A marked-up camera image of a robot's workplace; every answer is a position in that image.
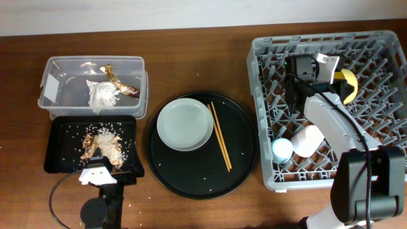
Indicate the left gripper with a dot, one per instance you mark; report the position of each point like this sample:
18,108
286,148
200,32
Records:
137,170

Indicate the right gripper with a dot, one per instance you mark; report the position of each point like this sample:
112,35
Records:
339,86

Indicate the yellow bowl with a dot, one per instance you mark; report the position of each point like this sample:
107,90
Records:
348,75

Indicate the grey plate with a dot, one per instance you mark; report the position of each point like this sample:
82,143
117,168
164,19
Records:
184,124

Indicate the pink cup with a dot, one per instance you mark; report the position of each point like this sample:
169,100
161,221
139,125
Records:
307,140

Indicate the gold foil wrapper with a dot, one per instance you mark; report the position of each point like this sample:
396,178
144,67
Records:
125,89

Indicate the white napkin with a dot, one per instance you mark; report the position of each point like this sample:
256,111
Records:
102,95

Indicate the blue cup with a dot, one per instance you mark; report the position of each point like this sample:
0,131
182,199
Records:
282,150

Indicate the wooden chopstick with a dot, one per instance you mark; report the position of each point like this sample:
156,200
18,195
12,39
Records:
221,134
219,139

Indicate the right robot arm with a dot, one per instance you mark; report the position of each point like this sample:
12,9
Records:
369,181

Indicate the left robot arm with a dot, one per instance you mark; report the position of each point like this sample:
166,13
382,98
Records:
105,211

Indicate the grey dishwasher rack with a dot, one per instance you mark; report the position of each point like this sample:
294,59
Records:
377,60

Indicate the food scraps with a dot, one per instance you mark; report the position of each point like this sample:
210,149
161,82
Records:
107,142

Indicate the black rectangular tray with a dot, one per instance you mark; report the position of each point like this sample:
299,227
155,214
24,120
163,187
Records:
68,132

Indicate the clear plastic bin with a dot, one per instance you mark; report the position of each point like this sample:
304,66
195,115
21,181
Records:
65,91

